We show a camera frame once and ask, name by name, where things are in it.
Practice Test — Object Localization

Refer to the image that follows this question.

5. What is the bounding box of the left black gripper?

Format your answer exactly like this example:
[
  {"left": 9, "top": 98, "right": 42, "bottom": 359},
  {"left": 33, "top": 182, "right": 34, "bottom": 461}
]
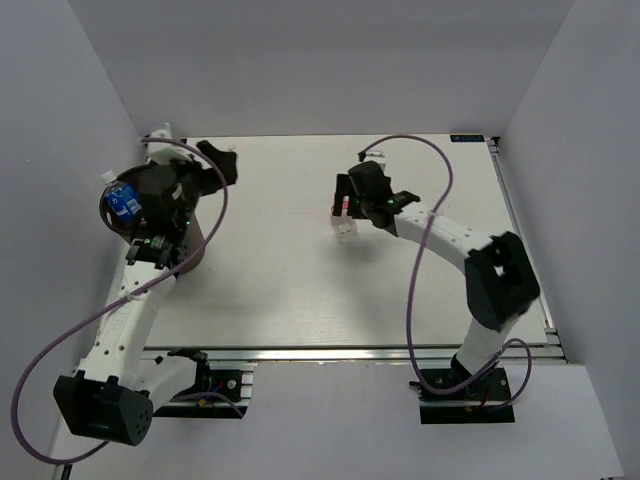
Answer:
[{"left": 161, "top": 141, "right": 236, "bottom": 229}]

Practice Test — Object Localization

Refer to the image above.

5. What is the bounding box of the small red label bottle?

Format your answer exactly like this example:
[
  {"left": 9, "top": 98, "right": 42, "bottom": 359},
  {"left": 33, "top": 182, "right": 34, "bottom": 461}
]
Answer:
[{"left": 331, "top": 196, "right": 358, "bottom": 244}]

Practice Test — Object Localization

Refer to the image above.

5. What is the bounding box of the dark blue label bottle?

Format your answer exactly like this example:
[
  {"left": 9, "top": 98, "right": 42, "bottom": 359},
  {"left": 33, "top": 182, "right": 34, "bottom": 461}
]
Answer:
[{"left": 100, "top": 170, "right": 142, "bottom": 225}]

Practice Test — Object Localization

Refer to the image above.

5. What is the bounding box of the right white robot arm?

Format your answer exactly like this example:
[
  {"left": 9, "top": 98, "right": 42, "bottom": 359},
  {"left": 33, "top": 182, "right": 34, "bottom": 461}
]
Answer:
[{"left": 332, "top": 161, "right": 541, "bottom": 399}]

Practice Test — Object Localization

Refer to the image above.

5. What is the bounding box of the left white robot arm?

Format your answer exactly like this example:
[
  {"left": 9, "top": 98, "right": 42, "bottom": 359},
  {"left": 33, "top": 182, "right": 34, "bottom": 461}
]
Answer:
[{"left": 53, "top": 137, "right": 238, "bottom": 446}]

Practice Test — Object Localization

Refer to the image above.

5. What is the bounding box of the brown round bin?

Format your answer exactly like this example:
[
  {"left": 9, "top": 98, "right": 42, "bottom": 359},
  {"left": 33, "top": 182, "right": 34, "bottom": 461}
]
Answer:
[{"left": 99, "top": 164, "right": 204, "bottom": 272}]

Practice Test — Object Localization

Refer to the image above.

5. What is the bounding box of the right blue table sticker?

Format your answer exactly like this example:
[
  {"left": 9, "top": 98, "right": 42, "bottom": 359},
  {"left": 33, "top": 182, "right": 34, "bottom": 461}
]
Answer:
[{"left": 450, "top": 134, "right": 485, "bottom": 143}]

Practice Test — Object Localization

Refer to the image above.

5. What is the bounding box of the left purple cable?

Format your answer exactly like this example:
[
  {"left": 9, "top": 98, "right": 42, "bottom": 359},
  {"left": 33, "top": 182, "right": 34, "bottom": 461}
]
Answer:
[{"left": 10, "top": 135, "right": 249, "bottom": 464}]

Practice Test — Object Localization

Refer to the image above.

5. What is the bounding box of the purple cable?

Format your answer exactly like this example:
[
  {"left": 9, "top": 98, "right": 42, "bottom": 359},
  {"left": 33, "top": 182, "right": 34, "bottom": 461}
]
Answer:
[
  {"left": 10, "top": 135, "right": 249, "bottom": 464},
  {"left": 358, "top": 133, "right": 534, "bottom": 414}
]

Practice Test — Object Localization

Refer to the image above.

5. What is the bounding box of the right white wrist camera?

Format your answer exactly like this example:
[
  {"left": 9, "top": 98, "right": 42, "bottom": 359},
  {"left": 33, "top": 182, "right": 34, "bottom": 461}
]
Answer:
[{"left": 358, "top": 150, "right": 387, "bottom": 170}]

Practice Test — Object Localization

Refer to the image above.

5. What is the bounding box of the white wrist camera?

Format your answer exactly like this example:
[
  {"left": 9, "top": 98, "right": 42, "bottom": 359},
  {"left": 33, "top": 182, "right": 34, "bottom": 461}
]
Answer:
[
  {"left": 358, "top": 150, "right": 387, "bottom": 170},
  {"left": 141, "top": 122, "right": 192, "bottom": 165}
]

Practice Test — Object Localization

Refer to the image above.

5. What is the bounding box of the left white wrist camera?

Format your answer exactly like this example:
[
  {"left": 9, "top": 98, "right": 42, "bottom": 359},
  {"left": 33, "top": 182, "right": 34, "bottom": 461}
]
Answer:
[{"left": 141, "top": 122, "right": 192, "bottom": 165}]

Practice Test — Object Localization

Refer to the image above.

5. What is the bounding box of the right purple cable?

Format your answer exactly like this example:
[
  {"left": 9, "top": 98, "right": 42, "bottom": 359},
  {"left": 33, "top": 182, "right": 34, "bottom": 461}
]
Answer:
[{"left": 358, "top": 133, "right": 534, "bottom": 414}]

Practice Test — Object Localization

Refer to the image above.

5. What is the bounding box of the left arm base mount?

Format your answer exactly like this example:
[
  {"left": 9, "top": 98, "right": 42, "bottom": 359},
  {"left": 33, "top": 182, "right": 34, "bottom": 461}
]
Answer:
[{"left": 144, "top": 347, "right": 250, "bottom": 419}]

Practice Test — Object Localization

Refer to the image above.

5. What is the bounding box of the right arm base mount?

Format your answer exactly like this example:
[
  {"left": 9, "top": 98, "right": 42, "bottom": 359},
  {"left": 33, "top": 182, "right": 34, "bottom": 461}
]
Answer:
[{"left": 409, "top": 367, "right": 515, "bottom": 425}]

